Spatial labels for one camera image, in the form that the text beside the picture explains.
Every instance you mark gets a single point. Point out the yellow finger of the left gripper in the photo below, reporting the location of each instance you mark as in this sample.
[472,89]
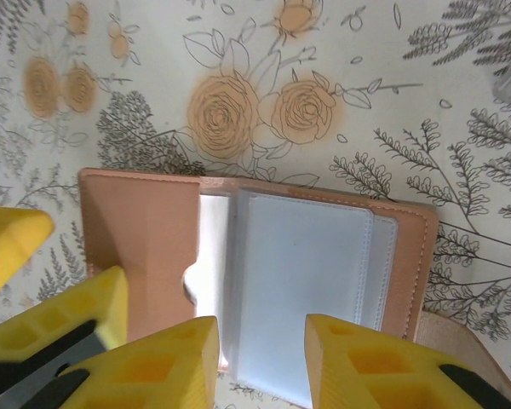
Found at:
[81,307]
[13,243]

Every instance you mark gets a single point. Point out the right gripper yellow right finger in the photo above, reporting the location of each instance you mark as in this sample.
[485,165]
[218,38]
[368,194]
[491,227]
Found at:
[366,375]

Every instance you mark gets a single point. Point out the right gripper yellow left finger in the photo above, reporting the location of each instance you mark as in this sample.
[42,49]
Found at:
[153,375]

